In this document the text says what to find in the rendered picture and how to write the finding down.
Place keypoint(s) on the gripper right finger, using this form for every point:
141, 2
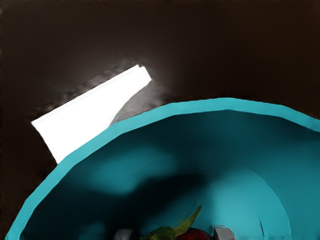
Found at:
222, 232

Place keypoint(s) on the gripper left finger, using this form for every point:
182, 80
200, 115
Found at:
123, 235

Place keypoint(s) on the red strawberry with green leaves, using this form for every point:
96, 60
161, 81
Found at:
185, 231

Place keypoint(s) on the teal bowl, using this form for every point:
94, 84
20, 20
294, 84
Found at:
225, 155

